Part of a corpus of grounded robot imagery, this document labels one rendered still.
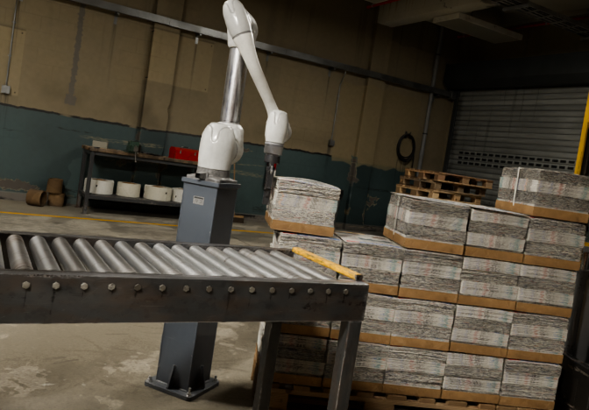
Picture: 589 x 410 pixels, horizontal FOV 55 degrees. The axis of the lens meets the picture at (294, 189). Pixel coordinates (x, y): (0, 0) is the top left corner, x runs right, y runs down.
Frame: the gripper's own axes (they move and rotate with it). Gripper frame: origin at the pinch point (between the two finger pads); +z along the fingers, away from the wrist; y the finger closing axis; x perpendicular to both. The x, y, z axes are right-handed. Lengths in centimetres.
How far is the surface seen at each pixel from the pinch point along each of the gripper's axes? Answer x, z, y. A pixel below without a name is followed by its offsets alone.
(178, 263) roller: 32, 17, -95
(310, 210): -19.2, 1.9, -17.4
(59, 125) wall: 259, -16, 581
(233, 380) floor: 1, 96, 14
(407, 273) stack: -68, 24, -19
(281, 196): -5.3, -2.5, -17.7
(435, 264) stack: -81, 18, -18
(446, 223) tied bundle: -83, -1, -18
